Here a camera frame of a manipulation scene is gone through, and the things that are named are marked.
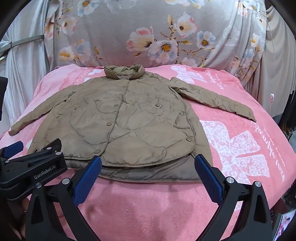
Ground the photo print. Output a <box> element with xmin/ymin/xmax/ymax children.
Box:
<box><xmin>273</xmin><ymin>211</ymin><xmax>293</xmax><ymax>241</ymax></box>

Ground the silver grey curtain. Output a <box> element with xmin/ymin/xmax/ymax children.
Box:
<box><xmin>240</xmin><ymin>0</ymin><xmax>296</xmax><ymax>120</ymax></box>
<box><xmin>0</xmin><ymin>0</ymin><xmax>58</xmax><ymax>137</ymax></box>

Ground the grey curtain tieback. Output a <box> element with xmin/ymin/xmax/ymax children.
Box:
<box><xmin>0</xmin><ymin>34</ymin><xmax>44</xmax><ymax>63</ymax></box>

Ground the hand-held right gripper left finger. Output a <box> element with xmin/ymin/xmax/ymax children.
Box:
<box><xmin>25</xmin><ymin>156</ymin><xmax>102</xmax><ymax>241</ymax></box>

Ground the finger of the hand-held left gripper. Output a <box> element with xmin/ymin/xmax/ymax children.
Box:
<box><xmin>29</xmin><ymin>138</ymin><xmax>63</xmax><ymax>158</ymax></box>
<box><xmin>0</xmin><ymin>141</ymin><xmax>24</xmax><ymax>161</ymax></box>

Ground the grey floral bedsheet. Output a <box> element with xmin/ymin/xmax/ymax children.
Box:
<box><xmin>44</xmin><ymin>0</ymin><xmax>269</xmax><ymax>81</ymax></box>

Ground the pink printed blanket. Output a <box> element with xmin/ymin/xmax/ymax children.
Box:
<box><xmin>0</xmin><ymin>64</ymin><xmax>296</xmax><ymax>241</ymax></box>

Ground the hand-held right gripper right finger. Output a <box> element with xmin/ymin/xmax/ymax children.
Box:
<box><xmin>194</xmin><ymin>154</ymin><xmax>273</xmax><ymax>241</ymax></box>

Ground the white cable with switch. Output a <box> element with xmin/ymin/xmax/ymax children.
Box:
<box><xmin>266</xmin><ymin>11</ymin><xmax>277</xmax><ymax>109</ymax></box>

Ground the tan quilted jacket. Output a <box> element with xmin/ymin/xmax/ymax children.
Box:
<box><xmin>9</xmin><ymin>65</ymin><xmax>257</xmax><ymax>183</ymax></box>

